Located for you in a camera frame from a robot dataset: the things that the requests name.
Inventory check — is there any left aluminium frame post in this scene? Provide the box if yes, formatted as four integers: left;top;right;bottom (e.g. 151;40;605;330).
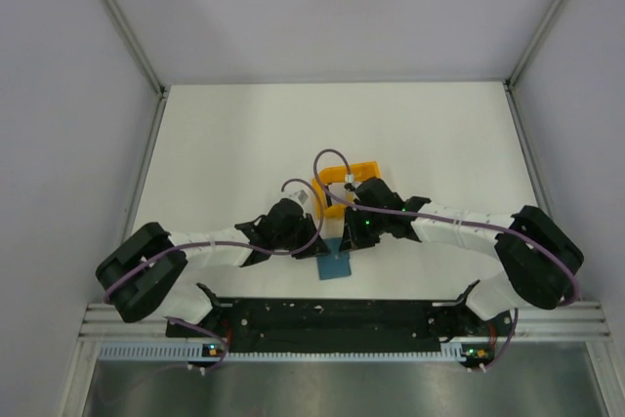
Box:
100;0;166;97

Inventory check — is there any blue leather card holder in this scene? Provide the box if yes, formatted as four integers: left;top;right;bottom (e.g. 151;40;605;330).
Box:
316;237;352;281

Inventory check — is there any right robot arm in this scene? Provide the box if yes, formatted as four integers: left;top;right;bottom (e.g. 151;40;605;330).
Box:
341;178;584;335

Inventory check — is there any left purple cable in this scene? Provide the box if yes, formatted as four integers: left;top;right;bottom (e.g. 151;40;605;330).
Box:
103;178;324;374

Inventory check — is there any yellow plastic bin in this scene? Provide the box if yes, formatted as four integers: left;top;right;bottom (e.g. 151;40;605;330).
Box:
312;161;381;220

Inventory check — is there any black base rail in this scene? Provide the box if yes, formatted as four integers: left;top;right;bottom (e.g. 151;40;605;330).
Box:
165;297;519;353

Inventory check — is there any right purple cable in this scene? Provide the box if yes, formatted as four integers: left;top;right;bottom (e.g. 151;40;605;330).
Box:
312;148;582;374

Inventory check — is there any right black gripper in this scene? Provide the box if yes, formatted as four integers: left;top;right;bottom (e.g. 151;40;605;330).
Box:
340;204;389;253

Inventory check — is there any right aluminium frame post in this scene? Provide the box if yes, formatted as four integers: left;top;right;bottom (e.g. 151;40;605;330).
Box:
505;0;569;92

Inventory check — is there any aluminium frame rail front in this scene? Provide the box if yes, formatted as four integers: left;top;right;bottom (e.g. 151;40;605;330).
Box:
79;301;611;342

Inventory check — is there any purple cable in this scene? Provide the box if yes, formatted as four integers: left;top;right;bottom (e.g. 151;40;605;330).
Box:
312;148;582;374
103;178;324;374

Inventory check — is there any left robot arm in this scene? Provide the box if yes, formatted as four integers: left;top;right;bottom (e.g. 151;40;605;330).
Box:
96;195;330;336

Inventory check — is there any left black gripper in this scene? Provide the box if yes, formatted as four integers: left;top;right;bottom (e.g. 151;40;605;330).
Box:
273;213;330;260

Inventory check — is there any aluminium frame post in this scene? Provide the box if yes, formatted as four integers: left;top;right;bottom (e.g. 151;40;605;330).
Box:
505;0;569;92
100;0;166;97

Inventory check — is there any white cable duct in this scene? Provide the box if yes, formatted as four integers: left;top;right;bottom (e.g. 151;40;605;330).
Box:
98;340;469;363

